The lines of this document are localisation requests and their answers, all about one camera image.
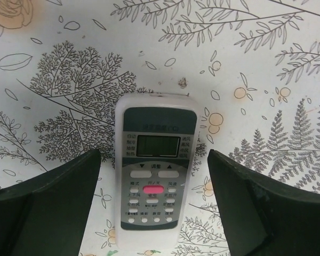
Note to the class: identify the grey white remote control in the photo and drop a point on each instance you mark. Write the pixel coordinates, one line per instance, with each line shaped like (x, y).
(155, 140)

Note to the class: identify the floral tablecloth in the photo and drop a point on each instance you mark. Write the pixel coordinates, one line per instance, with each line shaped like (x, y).
(252, 66)

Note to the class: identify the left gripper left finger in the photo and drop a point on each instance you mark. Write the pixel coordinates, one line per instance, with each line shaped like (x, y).
(47, 214)

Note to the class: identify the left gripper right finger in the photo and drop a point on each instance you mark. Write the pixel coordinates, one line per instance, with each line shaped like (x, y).
(260, 215)

